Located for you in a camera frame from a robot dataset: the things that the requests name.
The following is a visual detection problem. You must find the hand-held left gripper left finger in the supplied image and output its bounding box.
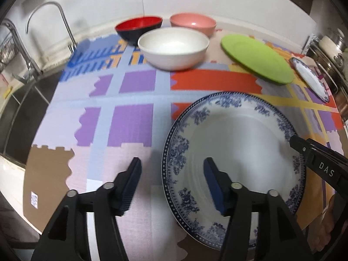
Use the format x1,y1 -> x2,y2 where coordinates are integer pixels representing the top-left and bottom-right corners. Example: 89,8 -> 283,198
31,157 -> 142,261

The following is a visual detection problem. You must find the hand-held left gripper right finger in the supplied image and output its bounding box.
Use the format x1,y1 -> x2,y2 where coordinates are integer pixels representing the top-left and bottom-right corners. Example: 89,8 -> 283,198
203,157 -> 317,261

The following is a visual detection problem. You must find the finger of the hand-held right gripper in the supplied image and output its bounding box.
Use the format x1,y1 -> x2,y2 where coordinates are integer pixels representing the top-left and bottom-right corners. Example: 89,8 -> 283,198
289,135 -> 348,193

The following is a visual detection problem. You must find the large blue floral white plate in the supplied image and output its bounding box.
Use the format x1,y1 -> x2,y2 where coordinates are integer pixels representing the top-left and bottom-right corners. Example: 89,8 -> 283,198
162,91 -> 307,244

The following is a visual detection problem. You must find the small blue floral white plate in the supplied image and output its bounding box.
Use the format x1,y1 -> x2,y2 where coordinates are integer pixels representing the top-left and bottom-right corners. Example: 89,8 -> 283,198
289,57 -> 330,104

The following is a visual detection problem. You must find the green plate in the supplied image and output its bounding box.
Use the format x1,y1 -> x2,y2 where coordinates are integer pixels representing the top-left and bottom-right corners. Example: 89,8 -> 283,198
221,34 -> 295,85

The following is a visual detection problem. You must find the white bowl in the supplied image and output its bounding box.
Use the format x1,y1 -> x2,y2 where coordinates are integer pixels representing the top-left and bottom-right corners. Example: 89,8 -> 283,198
137,28 -> 210,71

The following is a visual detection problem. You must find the pink bowl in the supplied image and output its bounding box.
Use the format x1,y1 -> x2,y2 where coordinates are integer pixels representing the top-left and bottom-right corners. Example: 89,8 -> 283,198
170,13 -> 217,37

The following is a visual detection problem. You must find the red and black bowl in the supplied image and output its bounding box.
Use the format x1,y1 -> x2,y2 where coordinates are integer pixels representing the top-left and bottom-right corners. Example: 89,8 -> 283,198
115,16 -> 164,47

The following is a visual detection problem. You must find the person's right hand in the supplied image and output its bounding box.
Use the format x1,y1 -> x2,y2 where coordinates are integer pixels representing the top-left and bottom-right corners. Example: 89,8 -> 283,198
313,194 -> 343,253

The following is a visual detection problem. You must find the steel pot rack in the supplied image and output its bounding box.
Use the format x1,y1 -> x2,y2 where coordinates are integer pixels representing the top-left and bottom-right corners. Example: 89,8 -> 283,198
307,41 -> 348,94

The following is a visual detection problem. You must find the colourful patterned table mat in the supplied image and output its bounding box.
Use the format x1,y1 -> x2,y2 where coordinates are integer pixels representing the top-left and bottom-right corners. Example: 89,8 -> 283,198
23,28 -> 344,261

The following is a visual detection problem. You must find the white pot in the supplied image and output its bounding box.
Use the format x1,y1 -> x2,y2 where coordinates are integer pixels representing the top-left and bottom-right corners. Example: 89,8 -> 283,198
318,28 -> 348,60

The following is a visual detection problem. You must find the steel sink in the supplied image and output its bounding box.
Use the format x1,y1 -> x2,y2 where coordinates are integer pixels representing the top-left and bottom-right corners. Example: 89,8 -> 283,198
0,73 -> 63,164

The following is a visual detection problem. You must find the steel sink faucet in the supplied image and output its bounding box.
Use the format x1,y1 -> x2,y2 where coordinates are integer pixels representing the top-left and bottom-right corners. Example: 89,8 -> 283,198
0,19 -> 44,80

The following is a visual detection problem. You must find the curved steel gooseneck faucet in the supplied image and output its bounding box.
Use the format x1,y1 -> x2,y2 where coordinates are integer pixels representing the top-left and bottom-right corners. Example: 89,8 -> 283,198
26,1 -> 78,53

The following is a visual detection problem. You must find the wire rack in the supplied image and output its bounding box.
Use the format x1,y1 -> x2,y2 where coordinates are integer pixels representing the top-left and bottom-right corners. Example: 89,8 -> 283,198
0,31 -> 17,71

